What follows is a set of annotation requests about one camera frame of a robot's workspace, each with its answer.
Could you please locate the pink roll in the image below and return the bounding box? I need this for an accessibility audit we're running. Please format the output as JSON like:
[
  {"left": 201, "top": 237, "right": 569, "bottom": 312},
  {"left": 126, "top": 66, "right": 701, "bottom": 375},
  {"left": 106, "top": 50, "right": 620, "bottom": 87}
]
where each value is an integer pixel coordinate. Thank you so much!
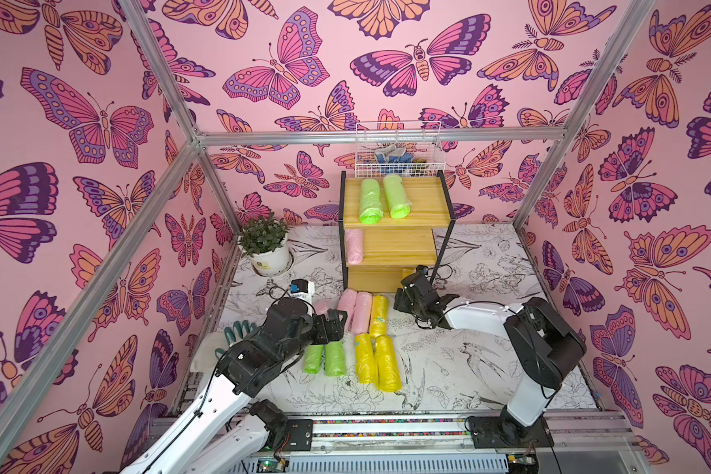
[
  {"left": 351, "top": 292, "right": 373, "bottom": 335},
  {"left": 337, "top": 288, "right": 357, "bottom": 332},
  {"left": 345, "top": 228, "right": 365, "bottom": 266},
  {"left": 313, "top": 299, "right": 330, "bottom": 314}
]

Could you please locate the yellow roll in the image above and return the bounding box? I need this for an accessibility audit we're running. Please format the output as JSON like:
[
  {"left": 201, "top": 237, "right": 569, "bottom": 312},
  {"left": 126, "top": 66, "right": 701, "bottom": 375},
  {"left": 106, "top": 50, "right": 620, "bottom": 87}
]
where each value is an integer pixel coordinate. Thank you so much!
[
  {"left": 400, "top": 268, "right": 416, "bottom": 280},
  {"left": 354, "top": 334, "right": 378, "bottom": 384},
  {"left": 369, "top": 294, "right": 390, "bottom": 339},
  {"left": 374, "top": 335, "right": 402, "bottom": 393}
]

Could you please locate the green roll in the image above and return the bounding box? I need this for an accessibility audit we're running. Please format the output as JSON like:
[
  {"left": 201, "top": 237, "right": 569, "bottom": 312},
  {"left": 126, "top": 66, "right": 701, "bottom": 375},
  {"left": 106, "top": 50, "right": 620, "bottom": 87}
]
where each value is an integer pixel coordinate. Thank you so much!
[
  {"left": 324, "top": 341, "right": 347, "bottom": 377},
  {"left": 303, "top": 345, "right": 324, "bottom": 374},
  {"left": 359, "top": 178, "right": 383, "bottom": 225},
  {"left": 382, "top": 174, "right": 411, "bottom": 219}
]

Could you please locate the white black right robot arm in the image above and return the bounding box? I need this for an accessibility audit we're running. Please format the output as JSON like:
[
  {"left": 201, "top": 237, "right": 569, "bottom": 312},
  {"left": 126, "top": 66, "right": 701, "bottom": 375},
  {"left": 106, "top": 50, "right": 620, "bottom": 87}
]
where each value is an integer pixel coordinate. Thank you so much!
[{"left": 394, "top": 266, "right": 587, "bottom": 450}]

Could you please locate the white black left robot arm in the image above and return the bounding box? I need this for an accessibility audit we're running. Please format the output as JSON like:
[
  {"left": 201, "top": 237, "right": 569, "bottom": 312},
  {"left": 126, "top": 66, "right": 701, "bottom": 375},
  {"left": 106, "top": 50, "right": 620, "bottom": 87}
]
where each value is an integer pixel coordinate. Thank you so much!
[{"left": 122, "top": 293, "right": 348, "bottom": 473}]

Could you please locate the potted green plant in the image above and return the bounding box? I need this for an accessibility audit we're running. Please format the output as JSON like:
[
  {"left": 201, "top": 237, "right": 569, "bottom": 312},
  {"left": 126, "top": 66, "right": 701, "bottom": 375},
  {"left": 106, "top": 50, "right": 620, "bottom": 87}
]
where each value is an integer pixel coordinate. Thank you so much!
[{"left": 239, "top": 213, "right": 292, "bottom": 278}]

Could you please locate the white green work glove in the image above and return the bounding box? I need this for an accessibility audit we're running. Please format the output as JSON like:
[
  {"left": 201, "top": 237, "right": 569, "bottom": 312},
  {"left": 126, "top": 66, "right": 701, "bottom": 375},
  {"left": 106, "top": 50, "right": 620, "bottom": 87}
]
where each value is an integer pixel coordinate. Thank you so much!
[{"left": 190, "top": 320, "right": 257, "bottom": 373}]

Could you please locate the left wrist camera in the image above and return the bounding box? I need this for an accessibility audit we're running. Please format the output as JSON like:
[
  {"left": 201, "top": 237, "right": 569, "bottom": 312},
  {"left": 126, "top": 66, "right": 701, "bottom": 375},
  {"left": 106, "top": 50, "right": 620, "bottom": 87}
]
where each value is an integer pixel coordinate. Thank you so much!
[{"left": 290, "top": 278, "right": 316, "bottom": 304}]

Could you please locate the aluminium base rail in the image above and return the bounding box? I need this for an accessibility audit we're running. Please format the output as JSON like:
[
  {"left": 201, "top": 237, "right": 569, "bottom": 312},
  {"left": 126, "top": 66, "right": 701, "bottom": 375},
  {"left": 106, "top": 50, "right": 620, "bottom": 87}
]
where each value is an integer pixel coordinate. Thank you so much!
[{"left": 135, "top": 408, "right": 641, "bottom": 474}]

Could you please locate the white wire basket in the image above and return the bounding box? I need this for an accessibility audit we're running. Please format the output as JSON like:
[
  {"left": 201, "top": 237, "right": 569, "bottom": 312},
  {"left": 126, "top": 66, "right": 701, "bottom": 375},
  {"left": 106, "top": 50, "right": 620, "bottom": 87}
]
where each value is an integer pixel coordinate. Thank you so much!
[{"left": 353, "top": 122, "right": 446, "bottom": 178}]

